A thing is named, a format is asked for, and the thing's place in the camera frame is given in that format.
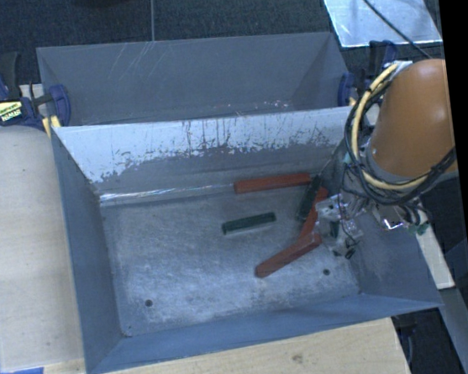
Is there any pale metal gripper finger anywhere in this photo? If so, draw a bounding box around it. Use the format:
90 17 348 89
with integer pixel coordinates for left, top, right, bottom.
313 195 348 224
325 215 366 256

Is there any red-brown flat block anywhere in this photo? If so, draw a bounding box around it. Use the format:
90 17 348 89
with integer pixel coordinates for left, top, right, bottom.
250 229 328 280
293 185 335 243
233 171 315 196

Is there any dark green flat block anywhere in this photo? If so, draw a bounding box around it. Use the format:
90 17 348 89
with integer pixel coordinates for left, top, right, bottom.
219 211 279 238
291 175 329 224

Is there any grey metal bin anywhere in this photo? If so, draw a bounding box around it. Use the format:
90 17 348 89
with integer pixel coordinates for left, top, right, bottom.
35 2 448 374

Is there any pale wood board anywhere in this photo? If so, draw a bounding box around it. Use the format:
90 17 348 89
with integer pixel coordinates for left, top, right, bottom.
0 119 86 373

